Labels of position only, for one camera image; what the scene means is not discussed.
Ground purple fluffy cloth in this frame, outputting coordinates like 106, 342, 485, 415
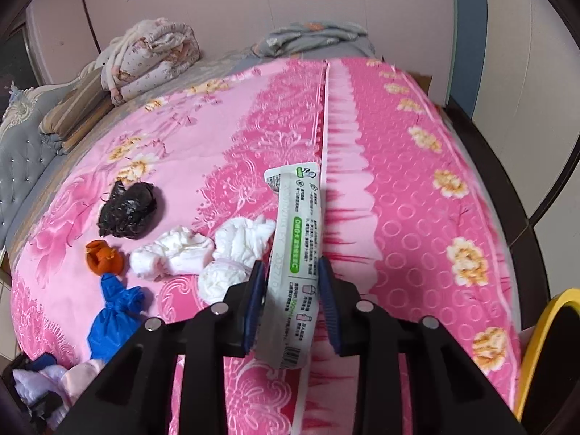
13, 366, 62, 406

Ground white tissue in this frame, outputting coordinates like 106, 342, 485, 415
130, 227, 214, 280

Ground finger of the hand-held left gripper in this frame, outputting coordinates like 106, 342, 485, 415
2, 352, 58, 389
26, 391, 69, 432

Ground striped pillows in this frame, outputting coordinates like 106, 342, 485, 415
38, 61, 114, 155

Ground grey tufted headboard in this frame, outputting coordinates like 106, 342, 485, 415
0, 80, 87, 254

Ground black wall cable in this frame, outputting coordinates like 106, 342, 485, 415
75, 0, 103, 55

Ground blue rubber glove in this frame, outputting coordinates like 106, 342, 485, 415
87, 273, 146, 363

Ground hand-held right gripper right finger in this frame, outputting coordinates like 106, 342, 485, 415
317, 257, 529, 435

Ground silver printed plastic wrapper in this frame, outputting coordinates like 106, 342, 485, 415
264, 162, 323, 369

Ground folded floral quilt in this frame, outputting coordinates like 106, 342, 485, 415
100, 18, 201, 106

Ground dark window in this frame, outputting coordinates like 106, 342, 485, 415
0, 22, 37, 96

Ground grey floral cloth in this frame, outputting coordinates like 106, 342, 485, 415
251, 22, 377, 59

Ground crumpled black plastic bag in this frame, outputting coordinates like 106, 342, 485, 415
99, 180, 165, 239

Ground crumpled orange plastic bag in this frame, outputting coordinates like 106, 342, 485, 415
85, 239, 124, 276

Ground pink floral bedsheet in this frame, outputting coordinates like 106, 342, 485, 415
11, 57, 522, 435

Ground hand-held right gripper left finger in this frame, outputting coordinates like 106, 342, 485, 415
59, 260, 268, 435

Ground white cloth bundle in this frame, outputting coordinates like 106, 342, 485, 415
198, 215, 277, 304

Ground white wardrobe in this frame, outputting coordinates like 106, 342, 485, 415
453, 0, 580, 254

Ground yellow-rimmed black trash bin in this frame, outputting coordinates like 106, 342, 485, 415
514, 287, 580, 435

